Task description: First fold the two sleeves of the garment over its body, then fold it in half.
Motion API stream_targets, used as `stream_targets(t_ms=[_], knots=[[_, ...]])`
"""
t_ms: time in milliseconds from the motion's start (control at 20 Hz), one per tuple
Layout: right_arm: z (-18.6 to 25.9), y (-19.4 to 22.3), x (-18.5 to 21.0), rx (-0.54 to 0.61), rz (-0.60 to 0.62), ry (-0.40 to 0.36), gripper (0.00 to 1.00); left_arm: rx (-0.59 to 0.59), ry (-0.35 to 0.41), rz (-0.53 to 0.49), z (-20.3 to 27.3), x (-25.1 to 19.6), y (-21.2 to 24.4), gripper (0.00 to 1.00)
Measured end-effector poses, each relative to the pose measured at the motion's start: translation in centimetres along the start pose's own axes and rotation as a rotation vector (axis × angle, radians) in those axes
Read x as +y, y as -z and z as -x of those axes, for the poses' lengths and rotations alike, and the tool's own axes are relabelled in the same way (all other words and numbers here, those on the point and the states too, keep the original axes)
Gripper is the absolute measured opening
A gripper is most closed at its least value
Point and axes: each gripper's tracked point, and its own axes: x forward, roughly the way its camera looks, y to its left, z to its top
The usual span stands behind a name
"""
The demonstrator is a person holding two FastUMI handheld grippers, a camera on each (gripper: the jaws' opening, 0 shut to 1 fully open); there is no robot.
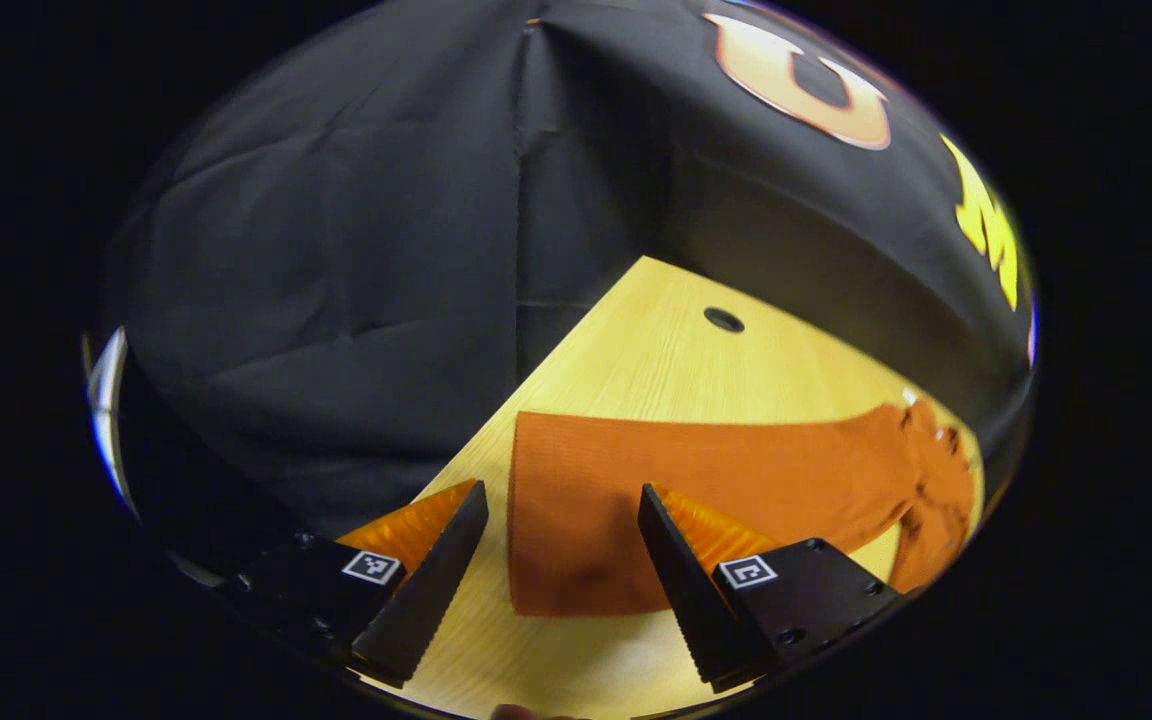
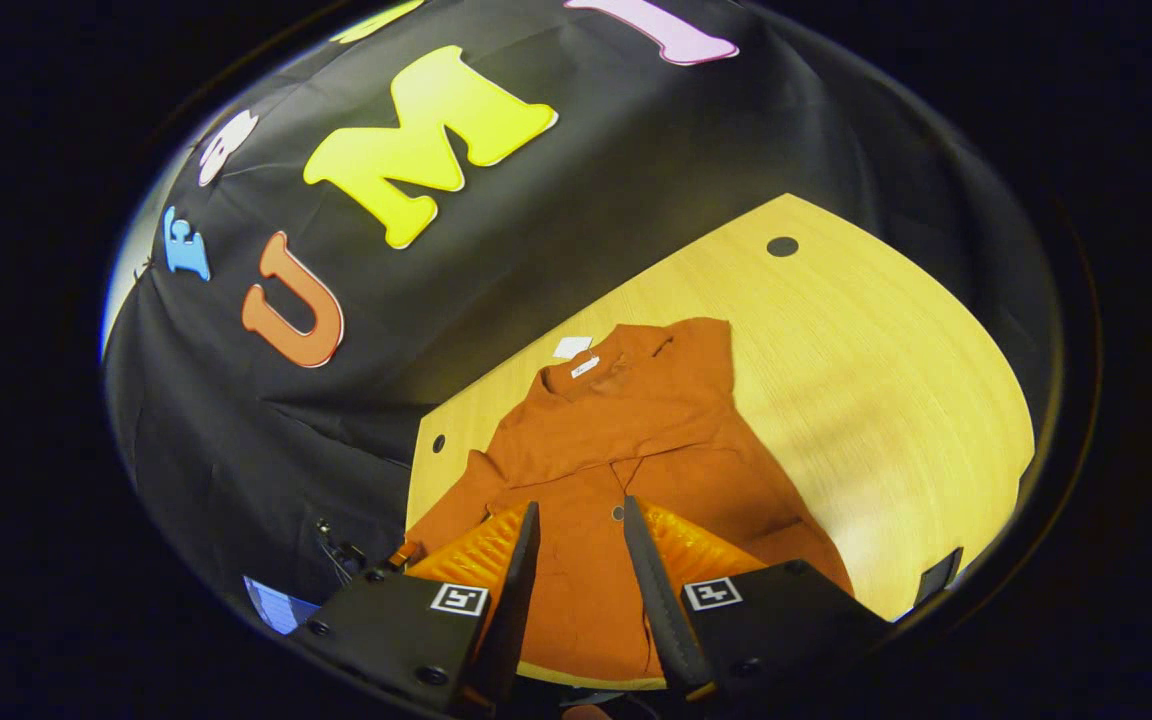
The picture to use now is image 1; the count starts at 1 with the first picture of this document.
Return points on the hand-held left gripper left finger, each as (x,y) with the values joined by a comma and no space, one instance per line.
(431,590)

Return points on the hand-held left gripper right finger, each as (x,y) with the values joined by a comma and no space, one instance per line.
(681,590)

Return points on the orange button-up garment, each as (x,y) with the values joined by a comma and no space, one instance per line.
(586,500)

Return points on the black table grommet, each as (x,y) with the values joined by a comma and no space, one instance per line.
(723,320)

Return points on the black backdrop cloth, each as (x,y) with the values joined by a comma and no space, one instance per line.
(336,280)

